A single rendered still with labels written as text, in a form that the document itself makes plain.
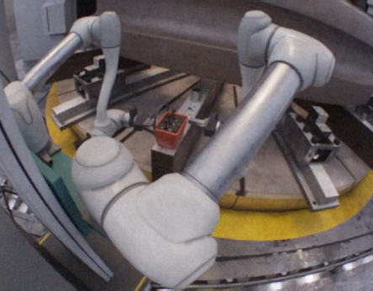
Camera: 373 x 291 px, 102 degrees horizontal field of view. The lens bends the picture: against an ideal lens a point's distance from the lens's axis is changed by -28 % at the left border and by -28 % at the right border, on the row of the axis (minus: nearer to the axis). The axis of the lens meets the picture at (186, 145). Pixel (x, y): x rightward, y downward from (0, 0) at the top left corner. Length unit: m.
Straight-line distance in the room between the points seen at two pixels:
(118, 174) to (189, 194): 0.15
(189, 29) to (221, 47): 0.33
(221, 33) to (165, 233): 1.51
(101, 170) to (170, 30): 1.50
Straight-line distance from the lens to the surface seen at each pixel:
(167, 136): 1.11
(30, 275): 0.78
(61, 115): 2.13
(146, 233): 0.38
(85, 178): 0.44
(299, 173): 1.86
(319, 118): 1.81
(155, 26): 1.88
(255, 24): 0.65
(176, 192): 0.37
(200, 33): 1.70
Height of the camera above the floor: 1.49
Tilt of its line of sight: 42 degrees down
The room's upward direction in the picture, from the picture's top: 7 degrees clockwise
